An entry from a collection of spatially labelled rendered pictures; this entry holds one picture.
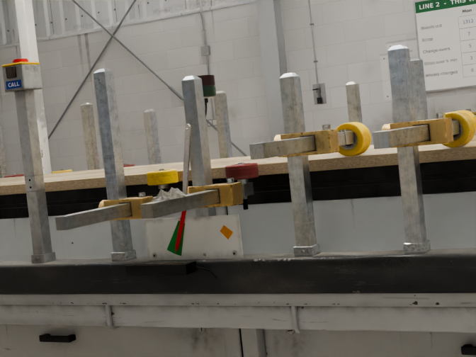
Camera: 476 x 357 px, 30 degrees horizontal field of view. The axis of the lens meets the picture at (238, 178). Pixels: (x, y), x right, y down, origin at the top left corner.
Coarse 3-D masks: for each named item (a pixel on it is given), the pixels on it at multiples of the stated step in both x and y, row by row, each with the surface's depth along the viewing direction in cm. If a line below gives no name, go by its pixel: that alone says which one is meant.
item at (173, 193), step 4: (172, 188) 188; (176, 188) 189; (160, 192) 187; (164, 192) 187; (168, 192) 188; (172, 192) 188; (176, 192) 186; (180, 192) 189; (160, 196) 186; (164, 196) 187; (168, 196) 187; (172, 196) 185; (176, 196) 185; (180, 196) 185; (184, 196) 187
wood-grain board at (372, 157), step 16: (432, 144) 229; (224, 160) 282; (240, 160) 265; (256, 160) 250; (272, 160) 238; (320, 160) 213; (336, 160) 211; (352, 160) 209; (368, 160) 207; (384, 160) 205; (432, 160) 200; (448, 160) 198; (16, 176) 352; (48, 176) 306; (64, 176) 286; (80, 176) 270; (96, 176) 255; (128, 176) 240; (144, 176) 238; (224, 176) 226; (0, 192) 263; (16, 192) 260
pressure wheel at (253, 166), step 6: (240, 162) 216; (228, 168) 213; (234, 168) 212; (240, 168) 212; (246, 168) 212; (252, 168) 213; (228, 174) 214; (234, 174) 212; (240, 174) 212; (246, 174) 212; (252, 174) 213; (258, 174) 215; (240, 180) 215; (246, 180) 215; (246, 204) 216
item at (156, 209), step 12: (204, 192) 197; (216, 192) 202; (252, 192) 216; (144, 204) 180; (156, 204) 180; (168, 204) 184; (180, 204) 188; (192, 204) 192; (204, 204) 197; (144, 216) 180; (156, 216) 180
